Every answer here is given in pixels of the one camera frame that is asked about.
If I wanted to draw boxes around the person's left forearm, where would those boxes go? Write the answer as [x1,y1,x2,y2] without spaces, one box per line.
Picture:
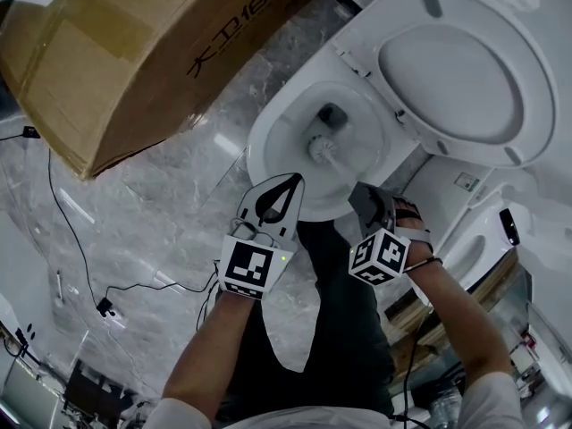
[160,290,256,413]

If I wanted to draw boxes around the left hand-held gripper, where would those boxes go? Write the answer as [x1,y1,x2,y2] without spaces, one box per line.
[217,172,307,301]

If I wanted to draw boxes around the large cardboard box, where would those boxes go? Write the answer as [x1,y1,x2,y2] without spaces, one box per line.
[0,0,334,181]

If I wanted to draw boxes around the person's right forearm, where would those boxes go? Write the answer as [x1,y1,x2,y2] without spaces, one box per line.
[404,257,513,395]

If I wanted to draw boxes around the white smart toilet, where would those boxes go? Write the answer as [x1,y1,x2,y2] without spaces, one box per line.
[392,154,572,294]

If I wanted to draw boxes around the white toilet brush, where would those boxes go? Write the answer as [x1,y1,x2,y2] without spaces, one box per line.
[307,135,361,191]

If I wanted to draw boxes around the person's dark trousers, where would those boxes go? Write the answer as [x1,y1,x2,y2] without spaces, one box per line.
[218,219,397,419]

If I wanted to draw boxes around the stack of wooden boards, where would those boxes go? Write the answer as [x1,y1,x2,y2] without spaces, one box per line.
[383,248,519,370]

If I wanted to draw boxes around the white panel with black marks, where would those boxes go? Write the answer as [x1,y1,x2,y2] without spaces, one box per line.
[0,212,90,374]

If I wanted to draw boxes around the person's right hand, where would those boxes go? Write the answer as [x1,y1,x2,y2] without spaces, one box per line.
[392,196,435,267]

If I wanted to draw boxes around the black floor cable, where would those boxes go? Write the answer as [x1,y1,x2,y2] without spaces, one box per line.
[0,131,223,317]

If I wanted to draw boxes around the person's white shirt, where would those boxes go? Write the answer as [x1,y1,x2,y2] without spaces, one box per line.
[145,371,522,429]

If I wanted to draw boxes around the black equipment frame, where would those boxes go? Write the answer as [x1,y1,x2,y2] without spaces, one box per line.
[64,359,138,425]

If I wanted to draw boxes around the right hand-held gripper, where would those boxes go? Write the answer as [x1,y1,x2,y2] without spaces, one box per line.
[348,183,411,286]

